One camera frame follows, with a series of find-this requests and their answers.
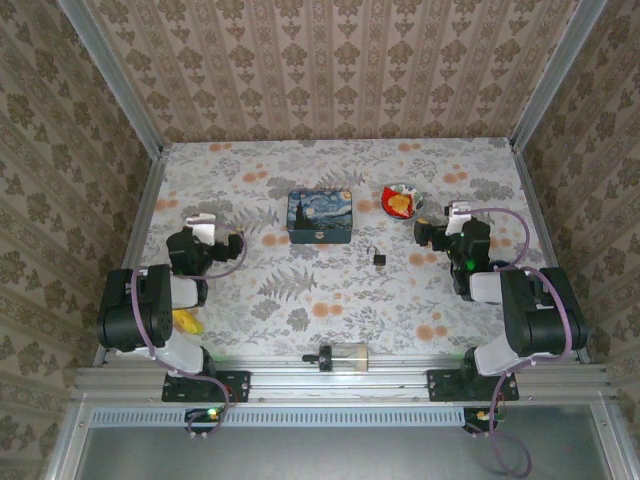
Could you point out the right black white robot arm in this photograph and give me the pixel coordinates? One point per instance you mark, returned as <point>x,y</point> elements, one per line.
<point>540,310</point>

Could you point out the aluminium side rail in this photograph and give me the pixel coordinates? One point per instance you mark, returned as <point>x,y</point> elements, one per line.
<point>145,215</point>
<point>537,210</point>

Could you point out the aluminium frame post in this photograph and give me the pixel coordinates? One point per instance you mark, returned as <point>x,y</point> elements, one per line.
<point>555,80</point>
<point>117,85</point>

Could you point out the aluminium front rail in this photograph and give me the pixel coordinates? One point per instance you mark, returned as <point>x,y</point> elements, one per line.
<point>340,385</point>

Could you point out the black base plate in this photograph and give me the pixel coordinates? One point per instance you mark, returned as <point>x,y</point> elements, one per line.
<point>235,387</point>
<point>445,386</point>

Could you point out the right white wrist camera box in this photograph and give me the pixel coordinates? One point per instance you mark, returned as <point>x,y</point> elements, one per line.
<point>457,217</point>

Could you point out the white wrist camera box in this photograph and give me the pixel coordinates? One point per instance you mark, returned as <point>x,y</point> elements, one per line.
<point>202,227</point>
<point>457,217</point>

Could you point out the red snack wrapper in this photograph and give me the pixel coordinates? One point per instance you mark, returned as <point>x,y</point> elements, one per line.
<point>389,194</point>

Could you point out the small circuit board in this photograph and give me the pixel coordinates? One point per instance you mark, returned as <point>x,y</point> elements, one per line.
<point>480,417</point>
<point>205,416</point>

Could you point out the patterned ceramic bowl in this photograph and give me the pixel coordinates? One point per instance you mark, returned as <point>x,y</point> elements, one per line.
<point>417,200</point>

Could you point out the clear acrylic block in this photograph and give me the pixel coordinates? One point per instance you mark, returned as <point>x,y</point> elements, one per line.
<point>352,356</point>

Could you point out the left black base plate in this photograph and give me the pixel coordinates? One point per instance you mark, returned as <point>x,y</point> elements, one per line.
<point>235,387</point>

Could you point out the black clamp mount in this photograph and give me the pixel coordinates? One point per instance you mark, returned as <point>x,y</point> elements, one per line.
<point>322,357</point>

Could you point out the yellow plastic toy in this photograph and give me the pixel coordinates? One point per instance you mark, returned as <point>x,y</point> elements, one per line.
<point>187,322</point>

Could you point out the small black padlock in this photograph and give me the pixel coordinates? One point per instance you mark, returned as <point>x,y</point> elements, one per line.
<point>379,259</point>

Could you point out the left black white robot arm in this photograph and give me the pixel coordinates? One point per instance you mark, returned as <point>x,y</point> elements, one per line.
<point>135,310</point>

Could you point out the dark blue round dish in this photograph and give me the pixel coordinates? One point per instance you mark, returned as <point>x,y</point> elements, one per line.
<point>500,263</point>

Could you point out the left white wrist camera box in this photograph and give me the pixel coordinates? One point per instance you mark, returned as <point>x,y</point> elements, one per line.
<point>202,227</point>

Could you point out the starry night print tin box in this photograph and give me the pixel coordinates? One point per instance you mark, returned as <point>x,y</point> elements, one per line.
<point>320,212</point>

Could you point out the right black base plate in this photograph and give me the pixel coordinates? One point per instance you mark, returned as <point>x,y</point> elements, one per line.
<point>445,386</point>

